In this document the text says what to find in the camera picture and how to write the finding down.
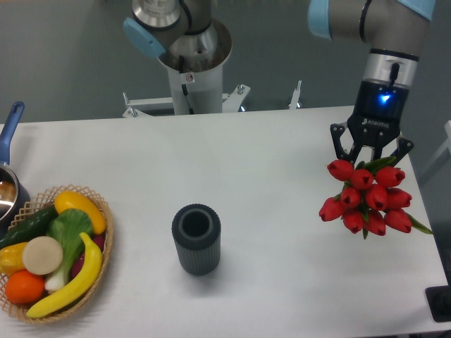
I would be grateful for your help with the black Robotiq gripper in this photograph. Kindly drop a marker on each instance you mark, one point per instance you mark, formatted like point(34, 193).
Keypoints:
point(375, 122)

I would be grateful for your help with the red tulip bouquet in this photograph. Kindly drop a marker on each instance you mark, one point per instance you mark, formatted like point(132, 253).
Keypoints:
point(370, 200)

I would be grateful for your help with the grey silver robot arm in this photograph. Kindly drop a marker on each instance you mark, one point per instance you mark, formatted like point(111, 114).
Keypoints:
point(193, 47)

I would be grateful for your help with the dark grey ribbed vase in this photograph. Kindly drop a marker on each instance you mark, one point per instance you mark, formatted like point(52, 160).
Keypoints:
point(196, 231)

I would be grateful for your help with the black device at edge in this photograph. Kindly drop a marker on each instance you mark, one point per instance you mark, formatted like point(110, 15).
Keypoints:
point(438, 299)

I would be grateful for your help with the dark red vegetable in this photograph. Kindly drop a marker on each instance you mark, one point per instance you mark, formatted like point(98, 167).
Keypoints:
point(99, 240)

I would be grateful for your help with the yellow banana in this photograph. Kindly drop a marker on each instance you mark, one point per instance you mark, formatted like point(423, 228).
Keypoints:
point(76, 287)

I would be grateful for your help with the yellow squash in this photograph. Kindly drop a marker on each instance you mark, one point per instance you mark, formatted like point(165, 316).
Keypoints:
point(74, 200)

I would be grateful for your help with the green bok choy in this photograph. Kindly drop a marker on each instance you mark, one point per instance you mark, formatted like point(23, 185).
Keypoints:
point(66, 229)

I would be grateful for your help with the woven wicker basket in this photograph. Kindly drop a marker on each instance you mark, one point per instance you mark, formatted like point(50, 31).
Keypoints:
point(37, 203)

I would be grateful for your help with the green cucumber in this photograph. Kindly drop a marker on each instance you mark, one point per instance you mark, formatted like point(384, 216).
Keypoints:
point(33, 226)

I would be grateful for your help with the beige round disc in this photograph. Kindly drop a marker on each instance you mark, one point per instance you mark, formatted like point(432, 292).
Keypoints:
point(42, 255)

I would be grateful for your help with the yellow bell pepper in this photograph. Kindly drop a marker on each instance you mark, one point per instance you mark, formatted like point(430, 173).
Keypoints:
point(11, 258)

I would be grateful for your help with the orange fruit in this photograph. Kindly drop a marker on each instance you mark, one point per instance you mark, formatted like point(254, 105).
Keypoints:
point(24, 287)

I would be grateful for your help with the white frame at right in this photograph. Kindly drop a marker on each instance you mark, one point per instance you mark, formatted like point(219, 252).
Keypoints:
point(437, 160)

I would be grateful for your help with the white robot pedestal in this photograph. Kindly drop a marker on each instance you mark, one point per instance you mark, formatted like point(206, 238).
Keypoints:
point(191, 93)

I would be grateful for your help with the blue handled saucepan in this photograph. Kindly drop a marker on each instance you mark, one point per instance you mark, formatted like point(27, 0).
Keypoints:
point(13, 194)

